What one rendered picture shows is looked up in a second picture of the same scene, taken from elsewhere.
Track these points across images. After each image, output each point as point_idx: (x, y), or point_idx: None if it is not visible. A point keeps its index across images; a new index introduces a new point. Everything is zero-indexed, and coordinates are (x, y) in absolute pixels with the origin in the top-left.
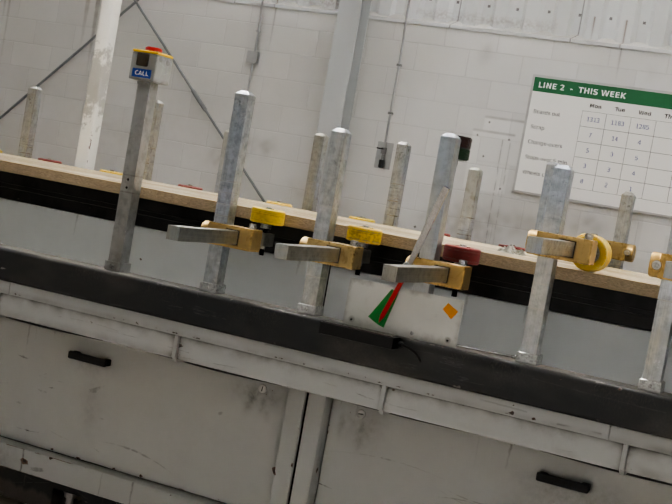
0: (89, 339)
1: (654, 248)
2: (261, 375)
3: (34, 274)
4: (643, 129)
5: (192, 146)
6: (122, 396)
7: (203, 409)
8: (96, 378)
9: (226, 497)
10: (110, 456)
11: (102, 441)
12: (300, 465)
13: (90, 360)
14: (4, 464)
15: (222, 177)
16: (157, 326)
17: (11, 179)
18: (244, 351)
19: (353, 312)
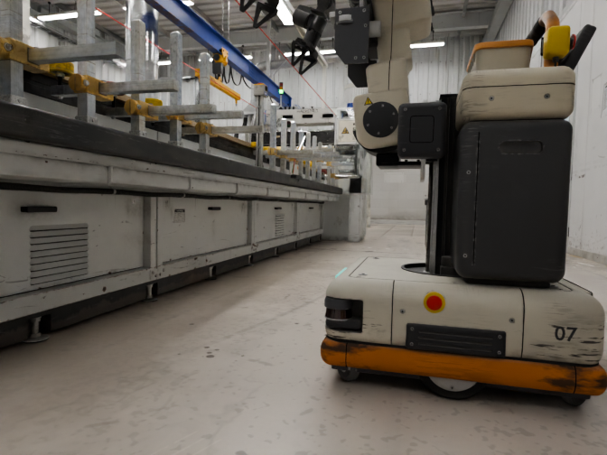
0: (210, 200)
1: None
2: (277, 194)
3: (253, 172)
4: None
5: None
6: (219, 220)
7: (235, 216)
8: (213, 216)
9: (240, 243)
10: (219, 245)
11: (217, 240)
12: (255, 223)
13: (218, 208)
14: (201, 265)
15: (275, 133)
16: (266, 185)
17: None
18: (276, 188)
19: (290, 171)
